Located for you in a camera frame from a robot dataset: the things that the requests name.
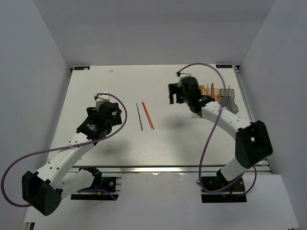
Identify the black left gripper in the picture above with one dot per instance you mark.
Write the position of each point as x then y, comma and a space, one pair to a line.
92, 111

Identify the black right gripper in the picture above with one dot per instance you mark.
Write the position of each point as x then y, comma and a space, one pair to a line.
175, 89

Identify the yellow plastic fork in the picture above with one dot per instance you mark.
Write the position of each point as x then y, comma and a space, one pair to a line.
204, 89

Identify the red-orange plastic knife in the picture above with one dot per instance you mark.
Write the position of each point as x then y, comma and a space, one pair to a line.
212, 91

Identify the teal plastic chopstick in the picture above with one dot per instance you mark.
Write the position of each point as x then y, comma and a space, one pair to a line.
139, 116

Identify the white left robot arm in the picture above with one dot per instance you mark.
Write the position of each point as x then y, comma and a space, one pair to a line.
45, 188

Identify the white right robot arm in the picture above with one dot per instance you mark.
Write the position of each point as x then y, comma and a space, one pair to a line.
252, 142

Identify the orange translucent plastic container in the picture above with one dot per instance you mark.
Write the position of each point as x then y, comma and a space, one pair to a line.
216, 92

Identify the grey translucent plastic container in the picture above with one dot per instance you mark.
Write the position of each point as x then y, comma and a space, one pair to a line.
229, 104

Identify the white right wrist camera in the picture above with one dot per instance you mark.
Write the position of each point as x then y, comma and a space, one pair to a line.
183, 73

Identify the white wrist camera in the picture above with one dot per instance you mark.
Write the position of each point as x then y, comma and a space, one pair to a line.
183, 73
100, 98

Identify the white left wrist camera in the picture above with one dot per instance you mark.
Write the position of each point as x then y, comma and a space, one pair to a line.
100, 98

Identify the aluminium table front rail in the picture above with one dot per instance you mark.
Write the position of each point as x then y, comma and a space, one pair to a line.
166, 169

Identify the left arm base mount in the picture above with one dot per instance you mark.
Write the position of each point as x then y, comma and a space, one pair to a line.
107, 189

